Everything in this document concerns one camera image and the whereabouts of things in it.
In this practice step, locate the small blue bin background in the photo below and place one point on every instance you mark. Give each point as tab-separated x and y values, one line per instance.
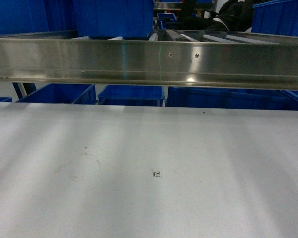
166	20

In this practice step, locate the blue bin lower right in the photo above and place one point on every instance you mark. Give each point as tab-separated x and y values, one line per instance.
224	98

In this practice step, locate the person in black clothes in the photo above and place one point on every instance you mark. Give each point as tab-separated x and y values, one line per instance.
234	16

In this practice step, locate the blue bin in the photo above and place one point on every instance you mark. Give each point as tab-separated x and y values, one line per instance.
224	98
83	94
31	16
130	95
277	17

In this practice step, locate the stainless steel shelf rail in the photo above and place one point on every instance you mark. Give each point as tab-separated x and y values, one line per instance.
165	58

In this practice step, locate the blue bin upper left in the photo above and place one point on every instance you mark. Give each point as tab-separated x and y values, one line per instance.
31	16

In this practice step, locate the blue bin lower middle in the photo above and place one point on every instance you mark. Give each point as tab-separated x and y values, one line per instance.
130	95

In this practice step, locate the blue bin lower left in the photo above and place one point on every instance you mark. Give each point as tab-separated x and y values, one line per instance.
83	94

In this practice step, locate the blue bin upper right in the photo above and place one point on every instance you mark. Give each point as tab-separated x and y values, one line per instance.
277	17

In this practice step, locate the small QR code sticker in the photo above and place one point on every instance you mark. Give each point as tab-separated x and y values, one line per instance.
157	173

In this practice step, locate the large blue bin upper shelf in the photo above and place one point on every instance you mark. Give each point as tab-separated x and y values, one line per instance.
114	18

